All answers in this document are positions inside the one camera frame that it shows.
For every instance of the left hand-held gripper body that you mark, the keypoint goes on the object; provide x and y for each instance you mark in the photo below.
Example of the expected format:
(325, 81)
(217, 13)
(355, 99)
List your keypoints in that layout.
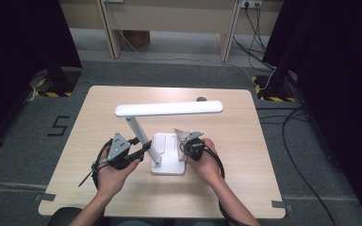
(119, 147)

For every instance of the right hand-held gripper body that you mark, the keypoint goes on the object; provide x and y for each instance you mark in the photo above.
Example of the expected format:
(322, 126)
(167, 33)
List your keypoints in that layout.
(193, 147)

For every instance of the white desk lamp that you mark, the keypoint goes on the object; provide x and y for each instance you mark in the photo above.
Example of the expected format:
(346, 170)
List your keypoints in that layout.
(169, 108)

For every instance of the person's right hand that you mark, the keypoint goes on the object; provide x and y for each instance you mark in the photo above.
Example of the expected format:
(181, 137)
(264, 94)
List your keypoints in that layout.
(209, 163)

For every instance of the person's left hand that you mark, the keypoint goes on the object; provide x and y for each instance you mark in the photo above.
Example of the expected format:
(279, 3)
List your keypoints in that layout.
(113, 182)

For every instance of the grey table grommet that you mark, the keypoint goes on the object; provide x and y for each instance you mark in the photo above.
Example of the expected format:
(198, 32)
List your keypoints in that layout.
(201, 99)

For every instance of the grey tape piece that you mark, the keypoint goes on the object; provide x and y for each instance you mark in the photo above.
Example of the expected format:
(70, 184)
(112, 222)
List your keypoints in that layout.
(45, 197)
(282, 205)

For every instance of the black chair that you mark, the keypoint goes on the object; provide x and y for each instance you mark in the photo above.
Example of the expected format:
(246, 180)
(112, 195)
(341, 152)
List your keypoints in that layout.
(62, 217)

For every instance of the striped black stand base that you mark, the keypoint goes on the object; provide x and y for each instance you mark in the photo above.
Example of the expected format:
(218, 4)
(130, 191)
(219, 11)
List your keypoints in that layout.
(273, 89)
(56, 81)

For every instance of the brown cardboard box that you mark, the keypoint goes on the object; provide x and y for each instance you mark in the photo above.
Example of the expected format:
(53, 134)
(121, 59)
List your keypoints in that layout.
(136, 38)

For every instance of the beige wooden desk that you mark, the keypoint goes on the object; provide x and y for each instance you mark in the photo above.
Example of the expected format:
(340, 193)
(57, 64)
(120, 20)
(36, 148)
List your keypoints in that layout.
(169, 15)

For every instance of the dark curtain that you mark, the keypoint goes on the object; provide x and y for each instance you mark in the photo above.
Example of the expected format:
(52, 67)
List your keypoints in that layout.
(19, 47)
(336, 78)

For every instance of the white wall socket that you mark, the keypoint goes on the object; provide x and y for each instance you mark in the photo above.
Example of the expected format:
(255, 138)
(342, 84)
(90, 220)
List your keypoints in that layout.
(251, 3)

